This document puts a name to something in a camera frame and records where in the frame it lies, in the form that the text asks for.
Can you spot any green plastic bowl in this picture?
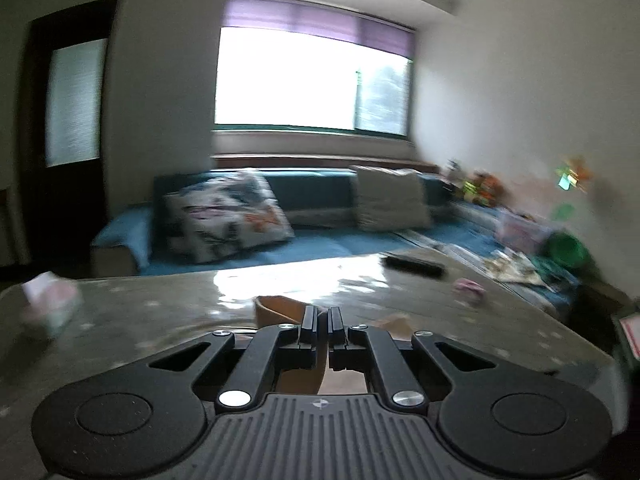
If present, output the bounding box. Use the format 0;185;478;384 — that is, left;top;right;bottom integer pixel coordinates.
542;231;592;269

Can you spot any tissue box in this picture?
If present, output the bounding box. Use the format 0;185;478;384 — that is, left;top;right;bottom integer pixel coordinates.
19;271;84;342

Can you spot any colourful pinwheel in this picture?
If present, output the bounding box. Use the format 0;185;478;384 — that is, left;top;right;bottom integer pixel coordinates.
547;156;597;221

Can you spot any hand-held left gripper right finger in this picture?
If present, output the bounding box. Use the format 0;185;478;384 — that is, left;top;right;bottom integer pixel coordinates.
327;306;496;409

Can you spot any dark door with frosted glass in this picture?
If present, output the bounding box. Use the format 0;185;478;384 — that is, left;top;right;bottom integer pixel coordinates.
22;0;122;267

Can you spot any tiger stuffed toy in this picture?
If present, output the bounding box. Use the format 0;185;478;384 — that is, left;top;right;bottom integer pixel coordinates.
477;172;505;202

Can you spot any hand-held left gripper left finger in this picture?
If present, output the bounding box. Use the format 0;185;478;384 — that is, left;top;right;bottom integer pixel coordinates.
147;306;318;409

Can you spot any pink toy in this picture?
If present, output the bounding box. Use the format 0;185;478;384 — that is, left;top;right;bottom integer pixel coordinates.
452;278;487;307

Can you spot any red box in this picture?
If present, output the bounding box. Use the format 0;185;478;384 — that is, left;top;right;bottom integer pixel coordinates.
617;309;640;367

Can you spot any cream garment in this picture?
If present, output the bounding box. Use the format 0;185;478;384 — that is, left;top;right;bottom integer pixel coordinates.
254;296;417;396

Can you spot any black remote control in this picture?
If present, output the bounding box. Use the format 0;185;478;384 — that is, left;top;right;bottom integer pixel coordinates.
381;255;446;278

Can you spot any clear plastic container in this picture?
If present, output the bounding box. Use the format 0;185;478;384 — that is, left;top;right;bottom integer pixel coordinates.
495;209;552;257

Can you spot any butterfly print pillow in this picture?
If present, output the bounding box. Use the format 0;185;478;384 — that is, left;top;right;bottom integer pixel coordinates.
162;170;296;265

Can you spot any patterned light cloth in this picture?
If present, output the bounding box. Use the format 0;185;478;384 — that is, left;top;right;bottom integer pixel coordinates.
484;250;545;286

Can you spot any purple window blind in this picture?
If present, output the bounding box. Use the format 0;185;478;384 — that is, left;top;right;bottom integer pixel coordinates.
221;0;416;59

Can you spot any teal cloth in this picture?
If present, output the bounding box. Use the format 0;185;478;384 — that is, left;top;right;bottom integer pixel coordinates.
530;255;578;293

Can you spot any beige pillow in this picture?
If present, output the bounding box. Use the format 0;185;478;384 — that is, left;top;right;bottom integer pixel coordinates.
349;164;433;233

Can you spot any blue sofa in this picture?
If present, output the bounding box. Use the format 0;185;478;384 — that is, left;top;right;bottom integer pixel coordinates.
90;167;581;321

